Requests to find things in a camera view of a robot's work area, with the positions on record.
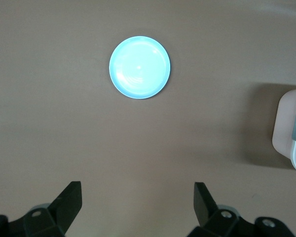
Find white lidded storage box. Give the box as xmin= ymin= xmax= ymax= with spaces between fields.
xmin=272 ymin=87 xmax=296 ymax=177

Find brown table mat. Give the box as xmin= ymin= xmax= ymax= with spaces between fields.
xmin=0 ymin=0 xmax=296 ymax=237

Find light blue plate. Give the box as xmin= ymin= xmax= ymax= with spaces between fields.
xmin=108 ymin=36 xmax=172 ymax=100

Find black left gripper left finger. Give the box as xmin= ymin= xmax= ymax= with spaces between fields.
xmin=22 ymin=181 xmax=83 ymax=237

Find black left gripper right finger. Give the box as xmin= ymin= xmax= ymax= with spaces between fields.
xmin=188 ymin=182 xmax=256 ymax=237

